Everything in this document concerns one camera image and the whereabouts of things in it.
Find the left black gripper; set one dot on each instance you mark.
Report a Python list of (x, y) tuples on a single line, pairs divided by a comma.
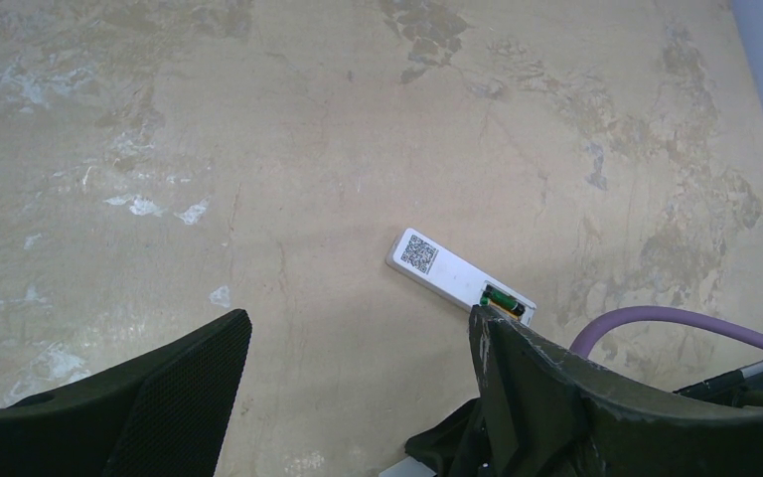
[(549, 412)]

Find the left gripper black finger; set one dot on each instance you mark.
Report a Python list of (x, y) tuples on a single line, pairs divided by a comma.
[(164, 413)]

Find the gold AAA battery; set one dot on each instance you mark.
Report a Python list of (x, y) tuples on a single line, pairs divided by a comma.
[(509, 314)]

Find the green AAA battery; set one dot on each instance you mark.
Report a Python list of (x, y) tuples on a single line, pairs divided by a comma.
[(495, 298)]

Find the white remote control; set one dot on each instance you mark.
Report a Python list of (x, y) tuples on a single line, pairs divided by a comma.
[(437, 268)]

